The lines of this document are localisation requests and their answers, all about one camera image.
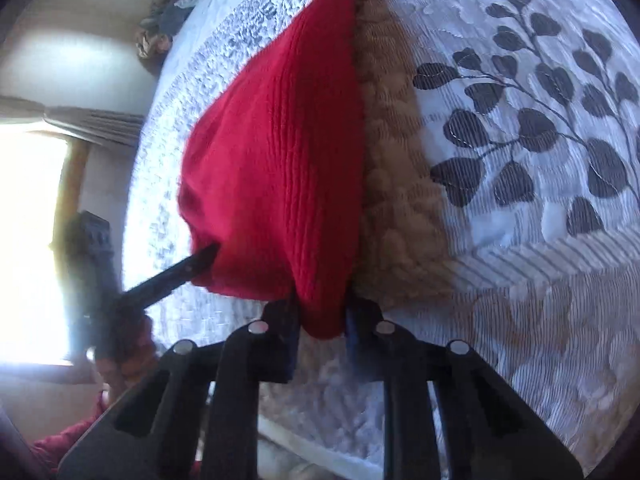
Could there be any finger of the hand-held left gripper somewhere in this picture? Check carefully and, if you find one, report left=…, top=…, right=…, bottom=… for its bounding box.
left=119, top=242, right=222, bottom=312

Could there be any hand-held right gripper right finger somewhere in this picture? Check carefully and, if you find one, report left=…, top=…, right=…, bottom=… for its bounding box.
left=344, top=295, right=585, bottom=480

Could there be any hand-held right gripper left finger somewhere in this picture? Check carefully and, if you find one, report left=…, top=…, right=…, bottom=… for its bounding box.
left=57, top=295, right=302, bottom=480

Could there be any red knitted sweater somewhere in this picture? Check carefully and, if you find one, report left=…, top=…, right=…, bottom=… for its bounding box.
left=177, top=0, right=366, bottom=342

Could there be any tan fleece garment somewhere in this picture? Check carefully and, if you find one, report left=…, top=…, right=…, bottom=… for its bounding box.
left=347, top=0, right=458, bottom=311

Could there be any person's left forearm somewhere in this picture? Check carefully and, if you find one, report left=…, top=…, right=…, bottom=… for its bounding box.
left=31, top=394, right=118, bottom=468

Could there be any person's left hand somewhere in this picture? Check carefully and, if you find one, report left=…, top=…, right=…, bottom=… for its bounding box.
left=94, top=305, right=158, bottom=403

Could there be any wooden framed window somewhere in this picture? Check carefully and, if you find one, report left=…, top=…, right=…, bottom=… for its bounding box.
left=0, top=129, right=92, bottom=367

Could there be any beige curtain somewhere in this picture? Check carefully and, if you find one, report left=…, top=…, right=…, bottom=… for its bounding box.
left=0, top=94, right=147, bottom=150

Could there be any dark blue cloth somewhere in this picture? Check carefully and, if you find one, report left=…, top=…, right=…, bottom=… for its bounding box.
left=140, top=1, right=193, bottom=35

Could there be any light quilted bedspread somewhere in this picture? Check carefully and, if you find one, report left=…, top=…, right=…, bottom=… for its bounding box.
left=122, top=0, right=640, bottom=476

